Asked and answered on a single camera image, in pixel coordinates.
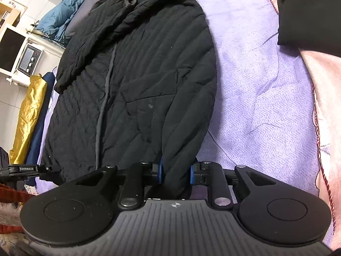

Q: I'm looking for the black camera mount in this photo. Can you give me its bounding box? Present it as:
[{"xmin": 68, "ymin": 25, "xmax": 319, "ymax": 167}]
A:
[{"xmin": 1, "ymin": 147, "xmax": 61, "ymax": 190}]

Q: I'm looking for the black folded garment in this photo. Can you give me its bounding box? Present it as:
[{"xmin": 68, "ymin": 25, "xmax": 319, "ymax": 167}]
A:
[{"xmin": 277, "ymin": 0, "xmax": 340, "ymax": 57}]

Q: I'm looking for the black quilted jacket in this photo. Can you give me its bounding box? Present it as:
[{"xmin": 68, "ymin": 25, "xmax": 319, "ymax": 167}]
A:
[{"xmin": 42, "ymin": 0, "xmax": 217, "ymax": 197}]

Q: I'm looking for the light blue down jacket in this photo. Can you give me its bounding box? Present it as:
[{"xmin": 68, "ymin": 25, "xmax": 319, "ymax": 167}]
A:
[{"xmin": 34, "ymin": 0, "xmax": 85, "ymax": 47}]

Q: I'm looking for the gold satin fabric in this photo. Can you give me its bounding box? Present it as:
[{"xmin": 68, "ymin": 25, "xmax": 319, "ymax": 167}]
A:
[{"xmin": 9, "ymin": 75, "xmax": 47, "ymax": 164}]

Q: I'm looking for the grey purple mattress pad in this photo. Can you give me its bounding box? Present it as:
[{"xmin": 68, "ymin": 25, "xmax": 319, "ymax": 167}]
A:
[{"xmin": 65, "ymin": 0, "xmax": 101, "ymax": 43}]

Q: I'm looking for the lavender bed sheet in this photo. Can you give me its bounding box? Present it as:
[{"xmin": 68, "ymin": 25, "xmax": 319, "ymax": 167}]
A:
[{"xmin": 34, "ymin": 0, "xmax": 337, "ymax": 249}]

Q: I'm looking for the pink blanket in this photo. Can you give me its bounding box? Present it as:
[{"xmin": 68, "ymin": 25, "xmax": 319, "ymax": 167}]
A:
[{"xmin": 266, "ymin": 0, "xmax": 341, "ymax": 219}]

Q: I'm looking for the white cabinet appliance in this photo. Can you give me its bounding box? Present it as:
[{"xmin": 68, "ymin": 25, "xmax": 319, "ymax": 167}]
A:
[{"xmin": 0, "ymin": 0, "xmax": 66, "ymax": 87}]

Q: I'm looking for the grey control panel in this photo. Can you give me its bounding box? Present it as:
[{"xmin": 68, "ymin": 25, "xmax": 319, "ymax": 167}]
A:
[{"xmin": 17, "ymin": 44, "xmax": 43, "ymax": 76}]

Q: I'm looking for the navy blue fabric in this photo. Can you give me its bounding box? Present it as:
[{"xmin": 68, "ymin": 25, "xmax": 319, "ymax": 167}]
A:
[{"xmin": 25, "ymin": 72, "xmax": 57, "ymax": 187}]

